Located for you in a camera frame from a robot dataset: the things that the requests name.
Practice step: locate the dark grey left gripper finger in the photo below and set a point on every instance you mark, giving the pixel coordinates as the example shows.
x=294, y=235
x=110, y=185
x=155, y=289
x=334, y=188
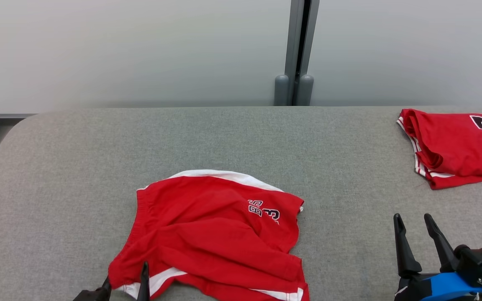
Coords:
x=144, y=286
x=106, y=290

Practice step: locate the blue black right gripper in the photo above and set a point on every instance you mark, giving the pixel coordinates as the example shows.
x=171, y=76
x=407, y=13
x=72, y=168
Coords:
x=446, y=286

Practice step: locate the red shorts with white stripe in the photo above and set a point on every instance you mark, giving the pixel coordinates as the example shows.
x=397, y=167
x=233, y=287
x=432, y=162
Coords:
x=207, y=238

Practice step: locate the red jersey with white sleeves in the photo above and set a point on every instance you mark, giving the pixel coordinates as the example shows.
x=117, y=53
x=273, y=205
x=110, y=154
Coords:
x=454, y=146

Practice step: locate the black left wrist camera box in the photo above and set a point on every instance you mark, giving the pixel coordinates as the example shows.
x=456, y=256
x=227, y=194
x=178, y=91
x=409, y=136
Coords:
x=88, y=296

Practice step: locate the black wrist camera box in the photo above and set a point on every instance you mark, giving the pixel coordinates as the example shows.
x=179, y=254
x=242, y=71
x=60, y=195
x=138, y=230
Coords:
x=88, y=296
x=479, y=263

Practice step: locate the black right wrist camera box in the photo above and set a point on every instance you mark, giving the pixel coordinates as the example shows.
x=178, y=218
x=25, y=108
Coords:
x=479, y=263

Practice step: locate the grey rounded post foot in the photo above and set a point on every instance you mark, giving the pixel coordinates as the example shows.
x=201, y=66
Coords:
x=281, y=91
x=306, y=91

